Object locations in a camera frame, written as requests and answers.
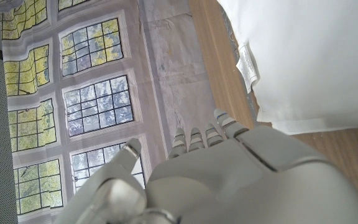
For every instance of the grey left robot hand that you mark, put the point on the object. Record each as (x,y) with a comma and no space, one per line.
(228,180)

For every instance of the white cloth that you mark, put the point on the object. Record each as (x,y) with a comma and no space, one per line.
(315,62)

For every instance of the printed window backdrop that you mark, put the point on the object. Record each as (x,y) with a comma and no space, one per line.
(98,102)

